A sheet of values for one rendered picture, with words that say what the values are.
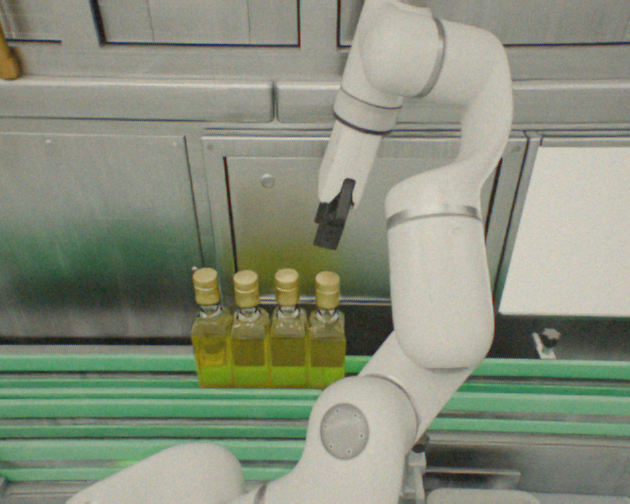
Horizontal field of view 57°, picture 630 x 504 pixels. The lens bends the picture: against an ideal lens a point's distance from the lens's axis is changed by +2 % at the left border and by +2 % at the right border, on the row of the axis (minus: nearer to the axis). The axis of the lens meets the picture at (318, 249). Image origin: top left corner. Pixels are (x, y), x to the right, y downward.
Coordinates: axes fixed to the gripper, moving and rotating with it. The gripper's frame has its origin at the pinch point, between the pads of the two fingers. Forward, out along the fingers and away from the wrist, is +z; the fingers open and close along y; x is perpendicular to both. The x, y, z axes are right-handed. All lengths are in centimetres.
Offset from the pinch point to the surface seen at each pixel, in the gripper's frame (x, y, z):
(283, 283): -3.6, 1.1, 10.5
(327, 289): 2.5, 1.7, 9.4
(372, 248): 10.4, -13.0, 10.4
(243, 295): -8.6, 1.6, 13.8
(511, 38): 18.6, -17.2, -24.8
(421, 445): 18.6, 15.9, 20.4
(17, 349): -46, -14, 51
